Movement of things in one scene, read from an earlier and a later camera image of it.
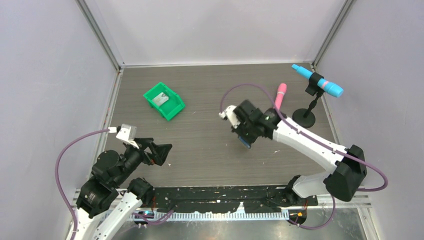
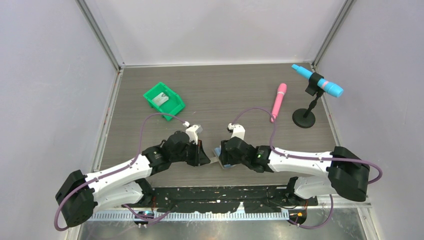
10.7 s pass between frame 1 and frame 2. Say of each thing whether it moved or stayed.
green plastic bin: stayed
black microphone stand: stayed
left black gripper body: moved
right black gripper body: moved
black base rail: stayed
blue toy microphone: stayed
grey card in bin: stayed
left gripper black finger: moved
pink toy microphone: stayed
